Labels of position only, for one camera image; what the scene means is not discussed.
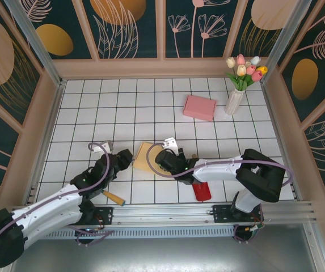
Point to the yellow paper box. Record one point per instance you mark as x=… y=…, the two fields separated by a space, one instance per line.
x=143 y=158

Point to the pink paper box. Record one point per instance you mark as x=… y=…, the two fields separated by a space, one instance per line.
x=199 y=107

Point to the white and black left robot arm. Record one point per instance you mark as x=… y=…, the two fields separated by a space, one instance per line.
x=51 y=207

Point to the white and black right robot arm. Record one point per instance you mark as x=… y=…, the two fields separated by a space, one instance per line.
x=261 y=175

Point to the white ribbed vase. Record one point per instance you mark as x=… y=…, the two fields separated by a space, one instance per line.
x=234 y=103

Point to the artificial tulip bouquet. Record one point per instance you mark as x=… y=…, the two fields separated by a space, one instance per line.
x=248 y=71

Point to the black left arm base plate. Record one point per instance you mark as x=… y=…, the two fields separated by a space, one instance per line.
x=105 y=215

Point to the aluminium mounting rail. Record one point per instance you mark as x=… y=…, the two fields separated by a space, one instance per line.
x=162 y=212

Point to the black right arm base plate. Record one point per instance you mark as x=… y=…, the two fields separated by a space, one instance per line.
x=221 y=214

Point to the aluminium side rail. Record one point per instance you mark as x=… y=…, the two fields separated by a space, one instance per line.
x=273 y=113
x=55 y=105

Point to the aluminium frame post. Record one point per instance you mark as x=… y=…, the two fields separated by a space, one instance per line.
x=31 y=34
x=285 y=34

